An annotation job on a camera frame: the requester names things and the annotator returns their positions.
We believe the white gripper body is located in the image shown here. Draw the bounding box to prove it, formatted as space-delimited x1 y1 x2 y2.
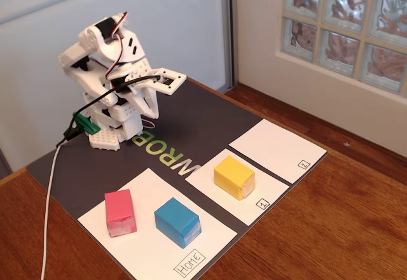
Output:
109 58 157 99

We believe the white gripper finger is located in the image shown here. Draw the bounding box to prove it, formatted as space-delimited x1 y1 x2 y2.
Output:
131 92 155 118
148 88 160 119

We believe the red paper box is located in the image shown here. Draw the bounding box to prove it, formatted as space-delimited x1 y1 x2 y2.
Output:
104 188 137 239

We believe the white paper marked HOME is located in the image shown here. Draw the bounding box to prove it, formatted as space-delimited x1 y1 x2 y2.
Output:
77 167 238 279

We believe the yellow paper box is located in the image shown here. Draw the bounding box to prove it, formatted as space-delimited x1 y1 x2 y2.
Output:
213 155 256 202

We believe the blue paper box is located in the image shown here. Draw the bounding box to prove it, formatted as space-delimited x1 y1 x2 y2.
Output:
154 197 202 249

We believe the green clamp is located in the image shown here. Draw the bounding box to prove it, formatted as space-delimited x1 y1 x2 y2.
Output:
72 111 101 135

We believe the frosted door panel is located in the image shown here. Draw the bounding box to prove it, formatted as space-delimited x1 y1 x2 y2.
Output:
0 0 223 179

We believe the black mat with WROB print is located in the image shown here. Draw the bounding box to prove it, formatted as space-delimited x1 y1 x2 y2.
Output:
25 78 329 280

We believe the white paper marked 2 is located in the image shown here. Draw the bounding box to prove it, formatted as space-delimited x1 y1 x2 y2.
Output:
228 118 328 185

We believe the white paper marked 1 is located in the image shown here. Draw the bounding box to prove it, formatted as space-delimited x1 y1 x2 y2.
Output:
184 148 291 227

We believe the glass block window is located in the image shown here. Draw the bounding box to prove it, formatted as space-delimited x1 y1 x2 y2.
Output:
279 0 407 99

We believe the red white wrist servo wire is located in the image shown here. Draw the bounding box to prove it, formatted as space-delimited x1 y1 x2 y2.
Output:
106 11 130 80

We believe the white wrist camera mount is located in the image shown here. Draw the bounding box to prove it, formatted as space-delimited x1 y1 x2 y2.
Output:
148 67 188 96

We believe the black camera cable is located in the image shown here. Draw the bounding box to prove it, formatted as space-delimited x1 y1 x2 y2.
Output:
55 74 162 148

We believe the grey metal door frame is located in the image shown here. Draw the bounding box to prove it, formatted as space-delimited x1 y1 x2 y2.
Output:
219 0 239 95

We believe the white cable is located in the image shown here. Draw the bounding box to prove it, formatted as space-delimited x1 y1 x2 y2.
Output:
39 146 63 280

